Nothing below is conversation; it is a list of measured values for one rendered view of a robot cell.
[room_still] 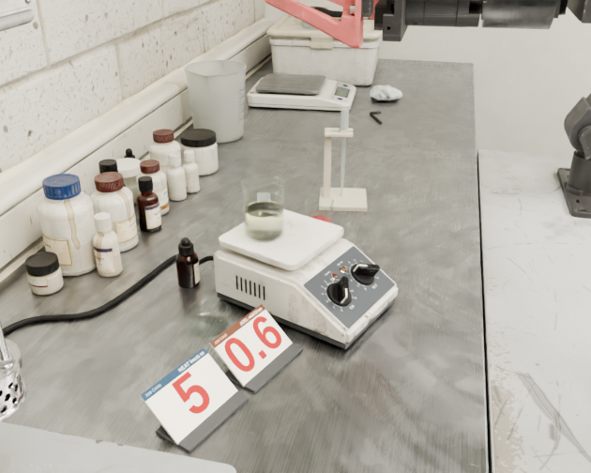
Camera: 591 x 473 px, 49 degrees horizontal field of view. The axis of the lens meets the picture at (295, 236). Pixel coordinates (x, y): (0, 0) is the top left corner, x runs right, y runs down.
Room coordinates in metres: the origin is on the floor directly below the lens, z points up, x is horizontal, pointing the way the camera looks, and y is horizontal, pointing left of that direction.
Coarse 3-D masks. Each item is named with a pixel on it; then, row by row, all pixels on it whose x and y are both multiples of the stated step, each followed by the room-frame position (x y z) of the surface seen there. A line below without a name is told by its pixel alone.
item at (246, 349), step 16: (256, 320) 0.61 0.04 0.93; (272, 320) 0.62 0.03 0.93; (240, 336) 0.58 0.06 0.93; (256, 336) 0.59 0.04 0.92; (272, 336) 0.60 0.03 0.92; (224, 352) 0.56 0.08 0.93; (240, 352) 0.56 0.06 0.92; (256, 352) 0.57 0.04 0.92; (272, 352) 0.58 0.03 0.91; (240, 368) 0.55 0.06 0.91
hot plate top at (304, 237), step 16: (240, 224) 0.75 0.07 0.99; (288, 224) 0.75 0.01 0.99; (304, 224) 0.75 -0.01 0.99; (320, 224) 0.75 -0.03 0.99; (224, 240) 0.70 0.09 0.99; (240, 240) 0.70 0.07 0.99; (288, 240) 0.70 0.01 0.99; (304, 240) 0.70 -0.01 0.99; (320, 240) 0.70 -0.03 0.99; (336, 240) 0.72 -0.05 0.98; (256, 256) 0.67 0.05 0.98; (272, 256) 0.66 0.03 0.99; (288, 256) 0.66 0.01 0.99; (304, 256) 0.66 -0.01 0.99
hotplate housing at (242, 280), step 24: (216, 264) 0.70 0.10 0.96; (240, 264) 0.68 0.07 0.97; (264, 264) 0.68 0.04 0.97; (312, 264) 0.68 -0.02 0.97; (216, 288) 0.70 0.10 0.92; (240, 288) 0.68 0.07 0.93; (264, 288) 0.66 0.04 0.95; (288, 288) 0.64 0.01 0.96; (288, 312) 0.64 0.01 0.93; (312, 312) 0.62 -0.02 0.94; (336, 336) 0.60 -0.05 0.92
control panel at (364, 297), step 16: (352, 256) 0.71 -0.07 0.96; (320, 272) 0.66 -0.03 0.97; (336, 272) 0.67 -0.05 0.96; (320, 288) 0.64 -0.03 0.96; (352, 288) 0.66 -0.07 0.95; (368, 288) 0.67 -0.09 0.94; (384, 288) 0.68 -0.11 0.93; (336, 304) 0.63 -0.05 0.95; (352, 304) 0.63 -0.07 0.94; (368, 304) 0.64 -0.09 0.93; (352, 320) 0.61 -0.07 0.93
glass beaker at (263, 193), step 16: (256, 176) 0.74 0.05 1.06; (272, 176) 0.74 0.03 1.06; (256, 192) 0.69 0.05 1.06; (272, 192) 0.69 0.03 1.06; (256, 208) 0.70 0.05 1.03; (272, 208) 0.70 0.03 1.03; (256, 224) 0.70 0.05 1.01; (272, 224) 0.70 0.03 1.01; (256, 240) 0.70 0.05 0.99; (272, 240) 0.70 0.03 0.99
